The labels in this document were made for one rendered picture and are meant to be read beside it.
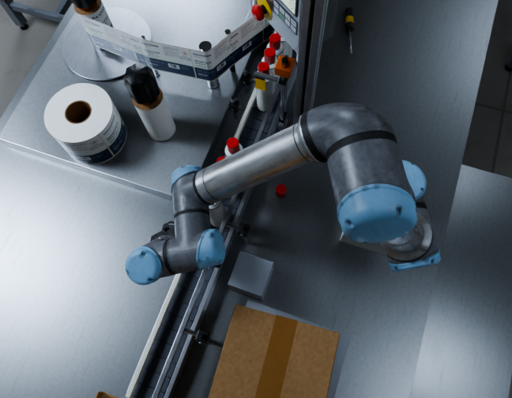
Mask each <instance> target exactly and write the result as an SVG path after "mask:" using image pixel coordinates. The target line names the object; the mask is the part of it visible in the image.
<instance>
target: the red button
mask: <svg viewBox="0 0 512 398"><path fill-rule="evenodd" d="M251 12H252V15H253V17H254V18H255V19H256V20H258V21H262V20H263V19H264V15H265V14H266V13H267V9H266V7H265V6H264V5H258V4H255V5H253V6H252V10H251Z"/></svg>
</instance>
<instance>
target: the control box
mask: <svg viewBox="0 0 512 398"><path fill-rule="evenodd" d="M277 1H278V3H279V4H280V5H281V6H282V7H283V8H284V9H285V10H286V11H287V12H288V13H289V14H290V15H291V16H292V17H293V18H294V19H295V21H296V22H297V23H298V25H297V36H296V34H295V33H294V32H293V31H292V30H291V29H290V28H289V27H288V26H287V25H286V24H285V23H284V22H283V21H282V20H281V19H280V18H279V17H278V16H277V15H276V14H275V13H274V12H273V0H257V3H258V5H264V6H265V7H266V9H267V13H266V14H265V15H264V18H265V19H266V20H267V21H268V22H269V23H270V24H271V26H272V27H273V28H274V29H275V30H276V31H277V32H278V33H279V34H280V36H281V37H282V38H283V39H284V40H285V41H286V42H287V43H288V44H289V45H290V47H291V48H292V49H293V50H294V51H295V52H296V53H297V54H298V52H299V31H300V21H301V10H302V0H298V11H297V17H295V16H294V15H293V14H292V13H291V12H290V10H289V9H288V8H287V7H286V6H285V5H284V4H283V3H282V2H281V1H280V0H277ZM337 2H338V0H329V2H328V8H327V14H326V24H325V30H324V35H323V41H322V42H324V41H325V40H327V39H328V38H330V37H331V36H332V34H333V26H334V21H335V16H336V11H337Z"/></svg>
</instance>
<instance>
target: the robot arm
mask: <svg viewBox="0 0 512 398"><path fill-rule="evenodd" d="M314 161H317V162H319V163H326V162H327V163H328V168H329V174H330V178H331V182H332V187H333V193H334V197H335V201H336V205H337V218H338V221H339V223H340V225H341V228H342V231H343V232H344V234H345V236H346V237H348V238H349V239H351V240H352V241H355V242H365V243H377V242H380V245H381V247H382V248H383V250H384V251H385V252H386V253H387V257H388V264H389V265H390V268H391V270H392V271H393V272H401V271H406V270H410V269H415V268H421V267H425V266H428V265H434V264H438V263H439V262H440V260H441V257H440V249H439V248H438V245H437V242H436V239H435V234H434V231H433V228H432V225H431V220H430V217H429V214H428V211H427V206H426V204H425V200H424V196H423V194H424V192H425V190H426V184H427V183H426V178H425V175H424V173H423V172H422V171H421V170H420V168H419V167H417V166H416V165H415V164H413V163H410V162H409V161H406V160H402V159H401V154H400V151H399V148H398V145H397V140H396V135H395V132H394V131H393V127H392V126H391V125H390V123H389V121H388V120H387V119H386V118H385V117H384V116H383V115H382V114H380V113H379V112H378V111H376V110H374V109H372V108H370V107H368V106H365V105H363V104H358V103H346V102H343V103H329V104H325V105H322V106H319V107H316V108H314V109H312V110H309V111H308V112H306V113H303V114H302V115H300V117H299V122H298V123H296V124H294V125H292V126H289V127H288V128H286V129H284V130H281V131H280V132H278V133H275V134H274V135H272V136H270V137H267V138H266V139H263V140H261V141H259V142H257V143H255V144H253V145H251V146H249V147H247V148H245V149H243V150H241V151H239V152H237V153H235V154H233V155H231V156H228V157H226V158H224V159H222V160H220V161H218V162H216V163H214V164H212V165H210V166H208V167H206V168H204V169H203V168H201V167H199V166H195V165H186V166H185V167H178V168H177V169H175V170H174V171H173V172H172V175H171V193H172V200H173V210H174V221H169V222H167V223H165V224H163V227H162V231H160V232H158V233H156V234H154V235H152V237H151V240H150V242H149V243H147V244H145V245H143V246H139V247H138V248H136V249H135V250H134V251H133V252H132V253H131V254H130V255H129V256H128V257H127V259H126V264H125V267H126V273H127V275H128V277H129V278H130V279H131V280H132V281H133V282H135V283H137V284H140V285H148V284H151V283H154V282H156V281H157V280H158V279H159V278H162V277H166V276H173V275H176V274H180V273H184V272H191V271H195V270H199V269H200V270H203V269H206V268H208V267H214V268H220V267H221V264H222V262H223V261H224V259H225V244H224V239H223V237H222V235H221V233H220V232H219V231H218V230H217V229H211V223H210V215H209V206H210V205H212V204H215V203H216V202H218V201H222V200H223V199H225V198H228V197H230V196H233V195H235V194H237V193H240V192H243V191H244V190H248V189H249V188H252V187H254V186H257V185H259V184H261V183H263V182H267V181H269V180H270V179H273V178H276V177H278V176H280V175H283V174H285V173H288V172H289V171H293V170H295V169H296V168H299V167H302V166H304V165H306V164H309V163H311V162H314ZM169 223H173V224H174V225H169Z"/></svg>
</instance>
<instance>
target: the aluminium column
mask: <svg viewBox="0 0 512 398"><path fill-rule="evenodd" d="M328 2H329V0H302V10H301V21H300V31H299V52H298V62H297V73H296V93H295V104H294V115H293V125H294V124H296V123H298V122H299V117H300V115H302V114H303V113H306V112H308V111H309V110H312V109H313V106H314V95H315V89H316V84H317V78H318V68H319V63H320V57H321V51H322V41H323V35H324V30H325V24H326V14H327V8H328Z"/></svg>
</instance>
